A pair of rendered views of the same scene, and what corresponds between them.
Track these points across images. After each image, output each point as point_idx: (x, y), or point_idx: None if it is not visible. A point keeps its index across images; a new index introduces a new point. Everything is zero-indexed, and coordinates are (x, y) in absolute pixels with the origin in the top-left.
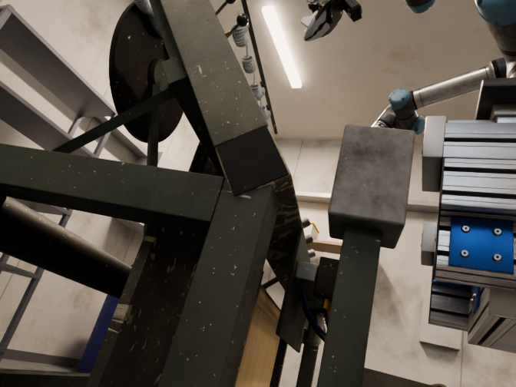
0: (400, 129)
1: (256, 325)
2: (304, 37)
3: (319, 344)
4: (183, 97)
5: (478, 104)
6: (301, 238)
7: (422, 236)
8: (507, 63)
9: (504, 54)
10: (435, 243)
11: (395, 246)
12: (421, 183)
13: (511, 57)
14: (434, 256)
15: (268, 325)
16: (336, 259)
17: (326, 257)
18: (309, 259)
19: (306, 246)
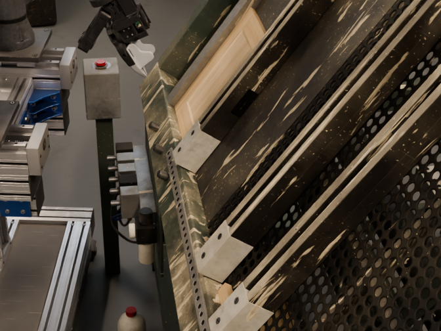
0: (90, 58)
1: None
2: None
3: (140, 261)
4: None
5: (49, 39)
6: (145, 129)
7: (48, 136)
8: (25, 3)
9: (29, 0)
10: (64, 116)
11: (86, 118)
12: (72, 85)
13: (26, 4)
14: (68, 119)
15: None
16: (120, 142)
17: (127, 142)
18: (151, 165)
19: (148, 144)
